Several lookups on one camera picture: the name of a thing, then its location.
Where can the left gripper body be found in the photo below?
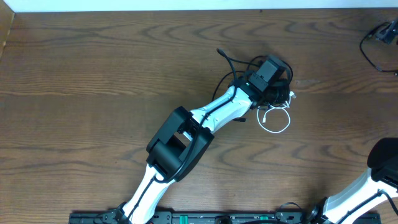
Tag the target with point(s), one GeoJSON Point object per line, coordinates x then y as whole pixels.
{"type": "Point", "coordinates": [280, 94]}

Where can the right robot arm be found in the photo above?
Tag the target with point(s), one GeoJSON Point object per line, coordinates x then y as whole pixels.
{"type": "Point", "coordinates": [375, 185]}

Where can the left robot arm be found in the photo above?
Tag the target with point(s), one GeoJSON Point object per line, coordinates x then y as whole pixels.
{"type": "Point", "coordinates": [185, 135]}

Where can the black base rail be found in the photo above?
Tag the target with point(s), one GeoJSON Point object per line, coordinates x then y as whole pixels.
{"type": "Point", "coordinates": [167, 217]}

